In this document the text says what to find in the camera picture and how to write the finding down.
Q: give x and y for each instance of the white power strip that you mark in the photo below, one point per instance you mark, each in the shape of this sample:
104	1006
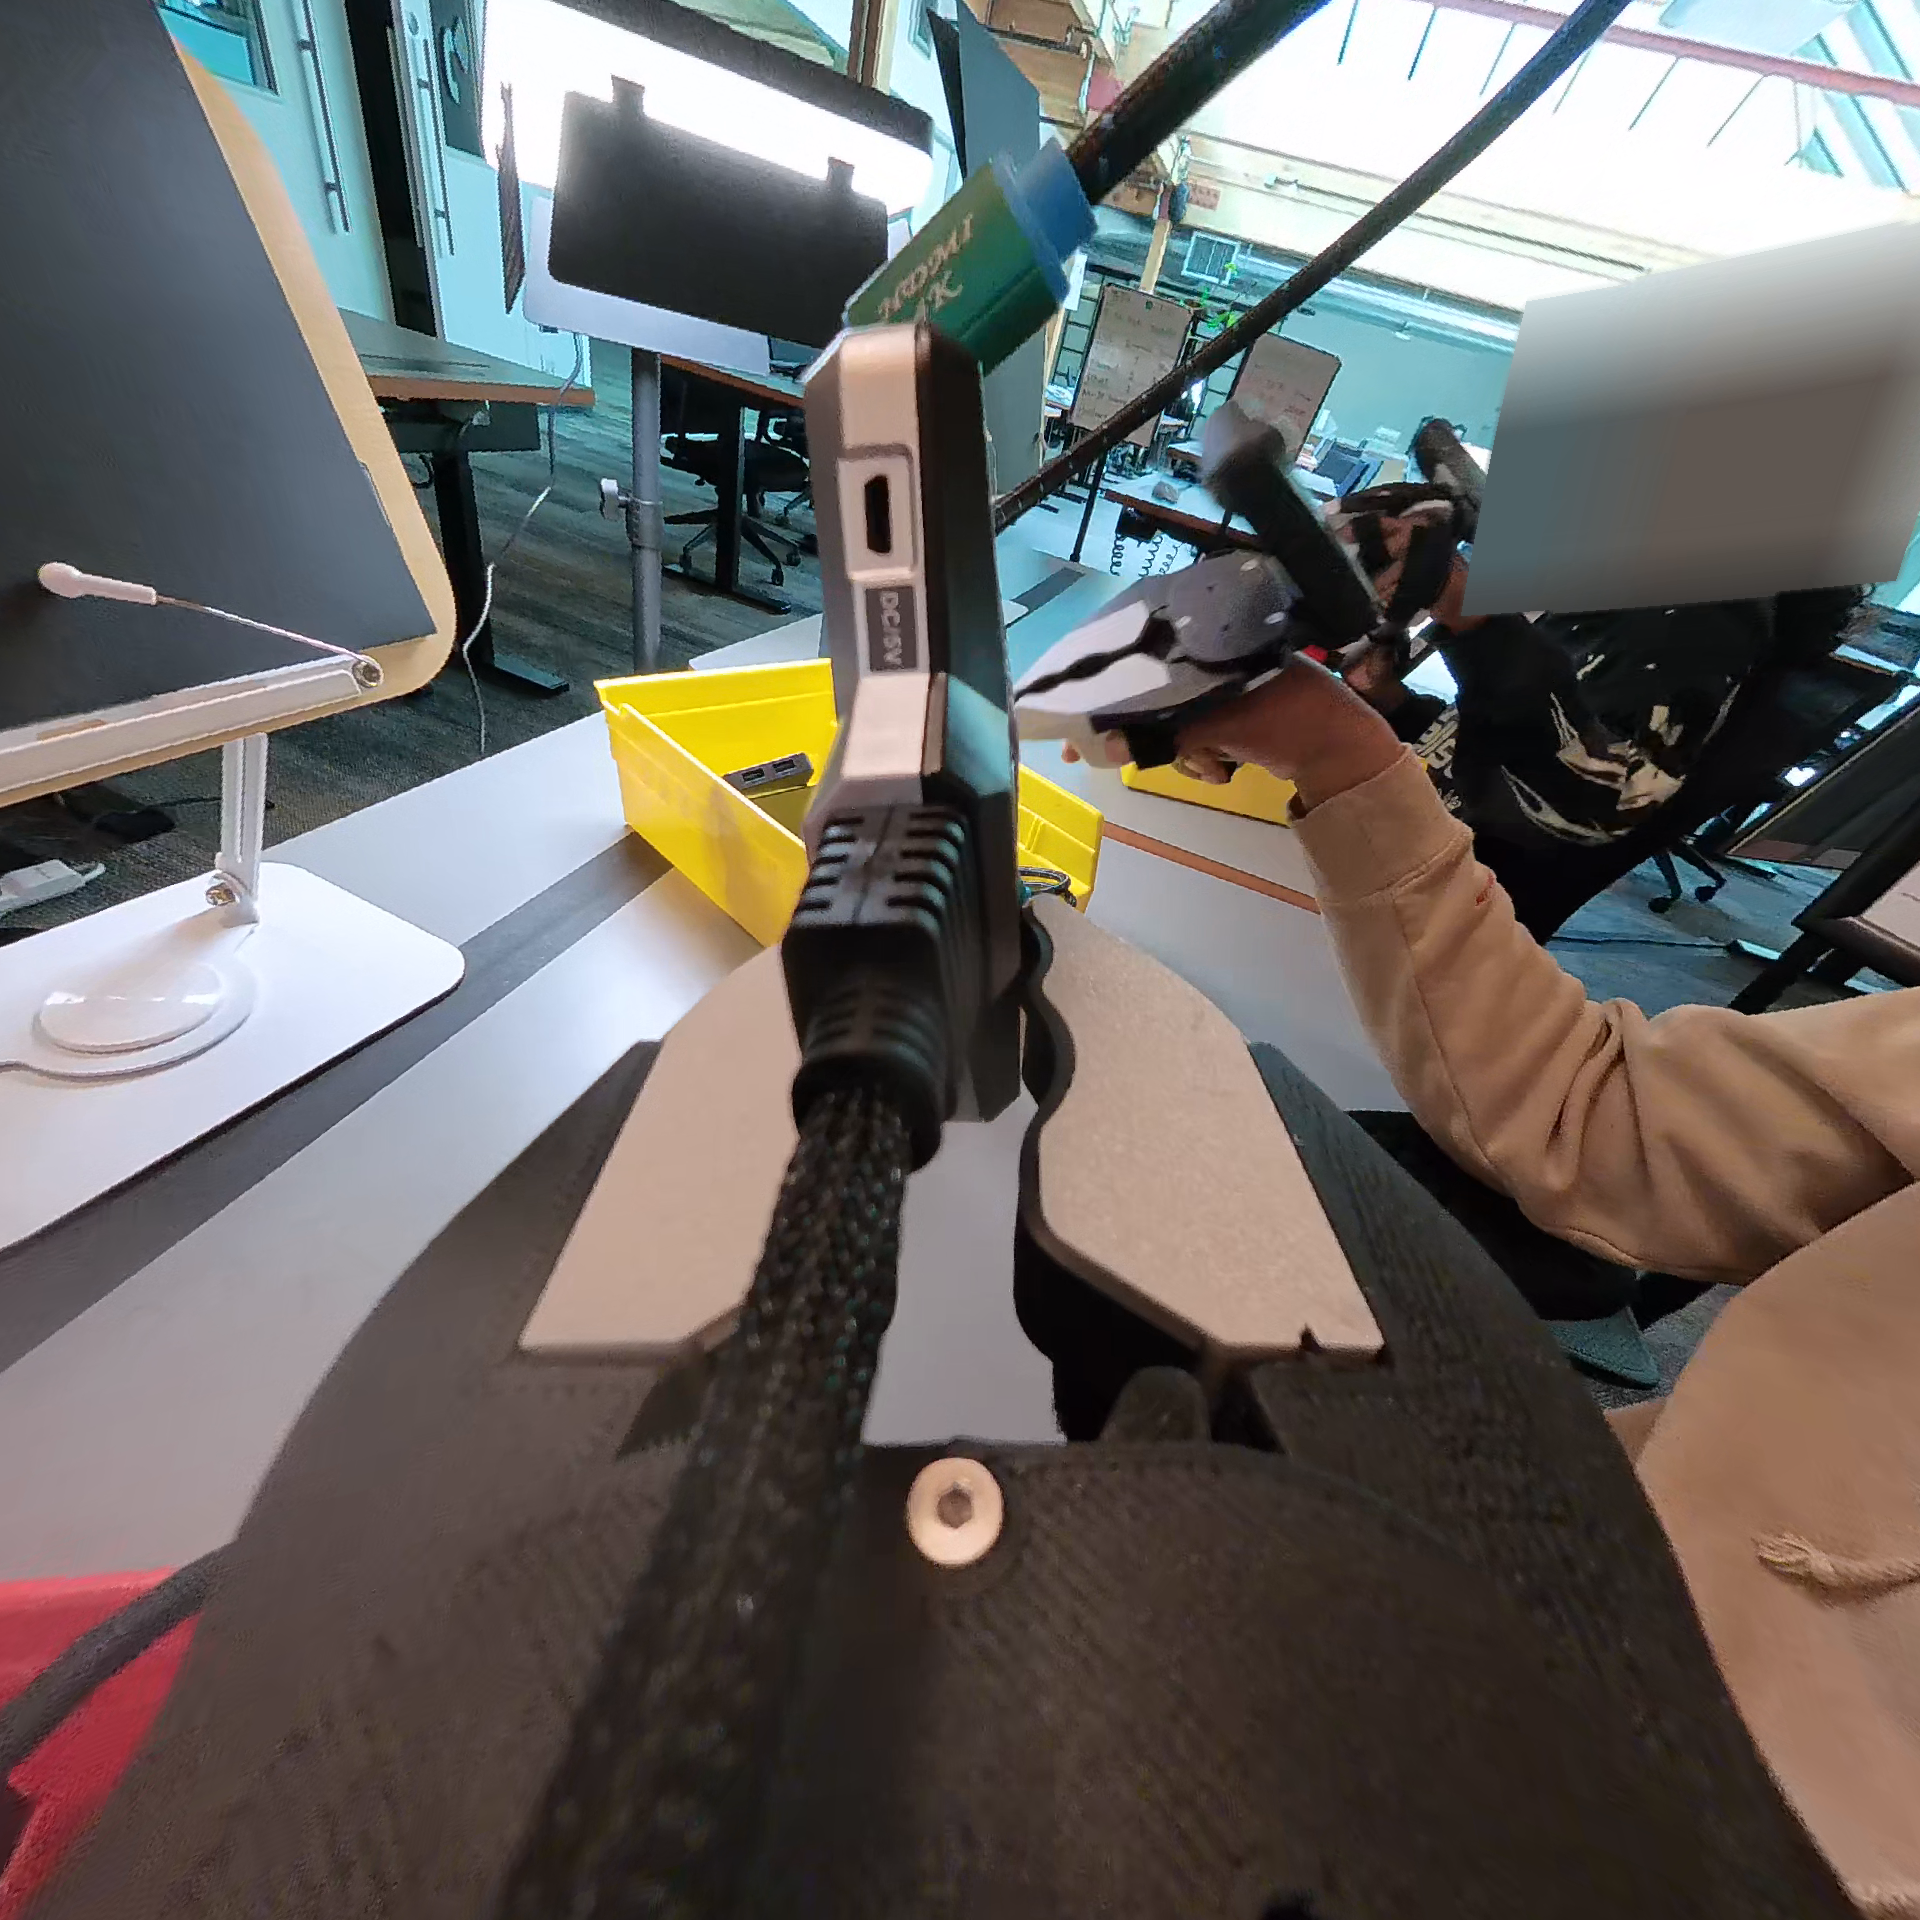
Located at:
45	890

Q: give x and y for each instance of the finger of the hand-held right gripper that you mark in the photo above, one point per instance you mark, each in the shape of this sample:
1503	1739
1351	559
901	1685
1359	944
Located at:
1215	598
1080	703

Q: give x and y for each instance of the red plastic bin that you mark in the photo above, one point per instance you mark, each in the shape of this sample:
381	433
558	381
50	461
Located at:
75	1816

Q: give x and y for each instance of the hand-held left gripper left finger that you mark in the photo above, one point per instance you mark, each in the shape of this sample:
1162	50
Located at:
658	1199

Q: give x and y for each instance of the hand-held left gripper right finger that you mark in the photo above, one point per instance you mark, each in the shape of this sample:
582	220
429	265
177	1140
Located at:
1199	1169

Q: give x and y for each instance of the person's right forearm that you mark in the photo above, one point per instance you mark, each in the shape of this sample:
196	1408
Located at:
1499	1020

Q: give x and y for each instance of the black bin divider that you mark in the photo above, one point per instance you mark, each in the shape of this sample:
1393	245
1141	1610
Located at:
778	817

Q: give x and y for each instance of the yellow plastic bin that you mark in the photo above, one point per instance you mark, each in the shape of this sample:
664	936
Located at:
673	748
1244	794

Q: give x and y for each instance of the person's beige hoodie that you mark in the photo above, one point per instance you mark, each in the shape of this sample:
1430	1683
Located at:
1800	1426

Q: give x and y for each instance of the wooden office desk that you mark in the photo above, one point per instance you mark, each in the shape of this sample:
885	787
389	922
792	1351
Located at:
450	376

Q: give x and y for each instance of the dark grey usb hub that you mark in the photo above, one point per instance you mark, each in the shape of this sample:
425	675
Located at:
772	775

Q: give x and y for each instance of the black HDMI switch box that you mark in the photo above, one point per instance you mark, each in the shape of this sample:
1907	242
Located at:
960	718

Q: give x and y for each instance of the person's right hand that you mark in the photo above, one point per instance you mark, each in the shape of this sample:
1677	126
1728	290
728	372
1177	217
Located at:
1289	733

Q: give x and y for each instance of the whiteboard on stand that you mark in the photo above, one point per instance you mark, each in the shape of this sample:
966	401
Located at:
1286	383
1131	362

